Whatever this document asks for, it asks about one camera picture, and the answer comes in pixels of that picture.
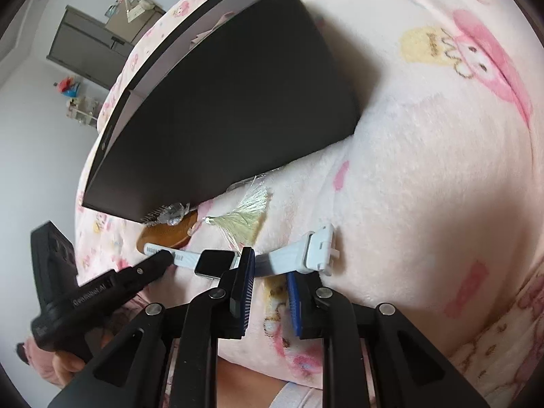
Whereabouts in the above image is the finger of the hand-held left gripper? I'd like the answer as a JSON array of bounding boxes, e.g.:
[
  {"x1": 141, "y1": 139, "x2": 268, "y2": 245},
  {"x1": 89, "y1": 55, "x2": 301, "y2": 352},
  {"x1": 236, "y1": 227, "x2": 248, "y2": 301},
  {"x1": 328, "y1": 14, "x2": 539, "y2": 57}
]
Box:
[{"x1": 110, "y1": 250, "x2": 175, "y2": 303}]

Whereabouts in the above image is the pile of papers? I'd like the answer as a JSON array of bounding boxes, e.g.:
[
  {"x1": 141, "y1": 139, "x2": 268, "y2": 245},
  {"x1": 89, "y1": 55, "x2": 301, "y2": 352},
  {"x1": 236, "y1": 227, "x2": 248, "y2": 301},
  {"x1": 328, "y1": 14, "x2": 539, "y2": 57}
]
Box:
[{"x1": 105, "y1": 0, "x2": 157, "y2": 24}]

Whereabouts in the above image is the person's left hand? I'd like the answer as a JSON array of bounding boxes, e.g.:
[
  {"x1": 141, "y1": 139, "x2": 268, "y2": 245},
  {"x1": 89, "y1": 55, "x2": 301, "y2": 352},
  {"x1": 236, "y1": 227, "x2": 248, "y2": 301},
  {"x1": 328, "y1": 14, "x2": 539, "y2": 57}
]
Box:
[{"x1": 53, "y1": 350, "x2": 92, "y2": 387}]

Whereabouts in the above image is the white smartwatch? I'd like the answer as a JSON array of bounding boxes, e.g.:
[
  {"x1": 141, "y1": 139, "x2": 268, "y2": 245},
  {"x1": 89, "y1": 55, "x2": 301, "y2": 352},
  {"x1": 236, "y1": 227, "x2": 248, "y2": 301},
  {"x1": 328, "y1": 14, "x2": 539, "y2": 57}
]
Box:
[{"x1": 144, "y1": 223, "x2": 341, "y2": 282}]

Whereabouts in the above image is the grey cabinet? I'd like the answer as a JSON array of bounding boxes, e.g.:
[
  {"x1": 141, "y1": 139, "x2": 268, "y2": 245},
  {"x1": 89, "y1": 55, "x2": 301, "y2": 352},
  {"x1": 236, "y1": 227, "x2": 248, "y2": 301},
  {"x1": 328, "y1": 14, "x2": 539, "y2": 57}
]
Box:
[{"x1": 47, "y1": 5, "x2": 166, "y2": 91}]

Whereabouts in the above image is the black storage box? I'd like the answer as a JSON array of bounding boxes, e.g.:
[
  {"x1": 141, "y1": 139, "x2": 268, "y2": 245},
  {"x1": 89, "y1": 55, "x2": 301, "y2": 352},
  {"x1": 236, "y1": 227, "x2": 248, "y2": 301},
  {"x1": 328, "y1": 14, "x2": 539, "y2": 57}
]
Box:
[{"x1": 81, "y1": 0, "x2": 362, "y2": 224}]

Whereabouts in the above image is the wooden comb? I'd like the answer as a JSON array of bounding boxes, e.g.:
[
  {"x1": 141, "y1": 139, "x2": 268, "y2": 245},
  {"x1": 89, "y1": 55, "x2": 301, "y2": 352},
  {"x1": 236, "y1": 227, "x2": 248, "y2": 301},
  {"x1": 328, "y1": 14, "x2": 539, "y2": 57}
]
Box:
[{"x1": 137, "y1": 210, "x2": 200, "y2": 256}]

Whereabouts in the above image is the clear plastic wrapper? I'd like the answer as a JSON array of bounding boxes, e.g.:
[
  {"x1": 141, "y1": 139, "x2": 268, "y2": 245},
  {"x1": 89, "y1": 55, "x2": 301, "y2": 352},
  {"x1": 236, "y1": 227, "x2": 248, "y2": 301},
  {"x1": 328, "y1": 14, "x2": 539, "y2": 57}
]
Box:
[{"x1": 164, "y1": 202, "x2": 193, "y2": 227}]

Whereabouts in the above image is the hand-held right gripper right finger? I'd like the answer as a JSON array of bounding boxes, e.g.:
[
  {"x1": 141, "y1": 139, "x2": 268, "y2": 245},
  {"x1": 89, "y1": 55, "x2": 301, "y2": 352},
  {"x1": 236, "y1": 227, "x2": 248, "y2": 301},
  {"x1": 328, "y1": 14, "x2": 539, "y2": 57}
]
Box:
[{"x1": 286, "y1": 270, "x2": 489, "y2": 408}]

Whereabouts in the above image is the clear plastic rack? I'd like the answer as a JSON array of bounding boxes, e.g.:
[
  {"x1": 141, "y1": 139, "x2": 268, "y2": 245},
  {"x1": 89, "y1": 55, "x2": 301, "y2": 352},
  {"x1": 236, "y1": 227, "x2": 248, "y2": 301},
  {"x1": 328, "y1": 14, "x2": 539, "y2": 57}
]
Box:
[{"x1": 65, "y1": 95, "x2": 102, "y2": 127}]

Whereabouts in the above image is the pink printed blanket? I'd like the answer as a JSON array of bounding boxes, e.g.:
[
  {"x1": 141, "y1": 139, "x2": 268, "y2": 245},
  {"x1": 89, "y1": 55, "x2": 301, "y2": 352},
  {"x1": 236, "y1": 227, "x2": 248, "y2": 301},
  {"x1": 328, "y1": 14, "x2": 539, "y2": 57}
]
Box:
[{"x1": 74, "y1": 0, "x2": 544, "y2": 392}]

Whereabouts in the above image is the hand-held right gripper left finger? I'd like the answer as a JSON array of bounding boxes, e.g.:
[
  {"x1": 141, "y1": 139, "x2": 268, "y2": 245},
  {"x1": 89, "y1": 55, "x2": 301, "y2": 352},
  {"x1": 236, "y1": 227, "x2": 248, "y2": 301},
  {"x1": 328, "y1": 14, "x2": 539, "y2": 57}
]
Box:
[{"x1": 48, "y1": 246, "x2": 256, "y2": 408}]

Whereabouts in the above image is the pale yellow tassel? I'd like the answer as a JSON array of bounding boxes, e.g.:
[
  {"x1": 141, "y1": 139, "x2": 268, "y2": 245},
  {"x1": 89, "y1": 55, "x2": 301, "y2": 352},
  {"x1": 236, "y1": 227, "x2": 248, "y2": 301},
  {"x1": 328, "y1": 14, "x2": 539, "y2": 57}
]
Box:
[{"x1": 203, "y1": 176, "x2": 271, "y2": 247}]

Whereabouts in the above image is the colourful toy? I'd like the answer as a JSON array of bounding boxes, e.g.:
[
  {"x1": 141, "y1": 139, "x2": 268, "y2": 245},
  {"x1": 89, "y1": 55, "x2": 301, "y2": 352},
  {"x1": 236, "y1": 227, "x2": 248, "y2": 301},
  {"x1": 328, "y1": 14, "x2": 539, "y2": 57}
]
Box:
[{"x1": 54, "y1": 75, "x2": 82, "y2": 98}]

